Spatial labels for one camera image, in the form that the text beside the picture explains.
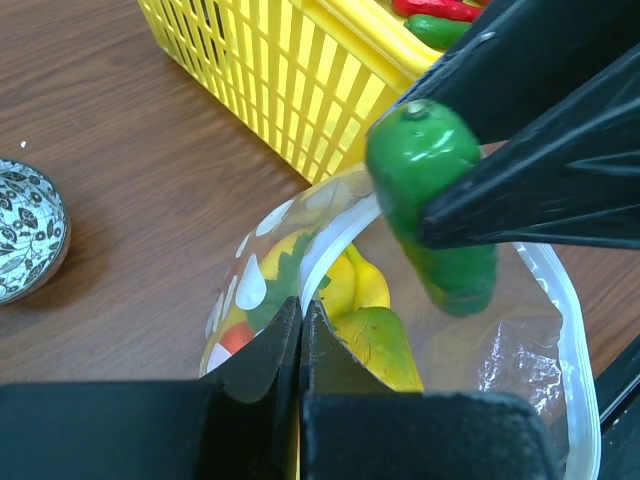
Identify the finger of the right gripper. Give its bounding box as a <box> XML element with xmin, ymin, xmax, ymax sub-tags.
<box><xmin>398</xmin><ymin>0</ymin><xmax>639</xmax><ymax>144</ymax></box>
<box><xmin>418</xmin><ymin>47</ymin><xmax>639</xmax><ymax>249</ymax></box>

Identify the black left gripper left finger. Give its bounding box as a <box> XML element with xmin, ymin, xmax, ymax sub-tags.
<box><xmin>1</xmin><ymin>298</ymin><xmax>302</xmax><ymax>479</ymax></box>

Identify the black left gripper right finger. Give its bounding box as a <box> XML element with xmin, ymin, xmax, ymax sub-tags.
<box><xmin>299</xmin><ymin>301</ymin><xmax>561</xmax><ymax>479</ymax></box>

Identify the red chili pepper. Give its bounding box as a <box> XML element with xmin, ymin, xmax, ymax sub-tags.
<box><xmin>391</xmin><ymin>0</ymin><xmax>484</xmax><ymax>22</ymax></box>

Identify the red apple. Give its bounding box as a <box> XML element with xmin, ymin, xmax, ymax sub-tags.
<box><xmin>219</xmin><ymin>321</ymin><xmax>255</xmax><ymax>355</ymax></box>

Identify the mango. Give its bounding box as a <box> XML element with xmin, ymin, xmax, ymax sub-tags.
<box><xmin>332</xmin><ymin>306</ymin><xmax>425</xmax><ymax>392</ymax></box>

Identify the yellow lemon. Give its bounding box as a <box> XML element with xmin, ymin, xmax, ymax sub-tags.
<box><xmin>259</xmin><ymin>229</ymin><xmax>313</xmax><ymax>290</ymax></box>

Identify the clear zip top bag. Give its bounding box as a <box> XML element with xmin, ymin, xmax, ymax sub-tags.
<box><xmin>200</xmin><ymin>165</ymin><xmax>601</xmax><ymax>479</ymax></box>

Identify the yellow plastic shopping basket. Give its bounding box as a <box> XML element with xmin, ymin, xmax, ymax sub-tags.
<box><xmin>140</xmin><ymin>0</ymin><xmax>439</xmax><ymax>183</ymax></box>

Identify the black floral patterned bowl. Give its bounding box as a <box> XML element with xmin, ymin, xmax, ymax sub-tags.
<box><xmin>1</xmin><ymin>158</ymin><xmax>71</xmax><ymax>305</ymax></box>

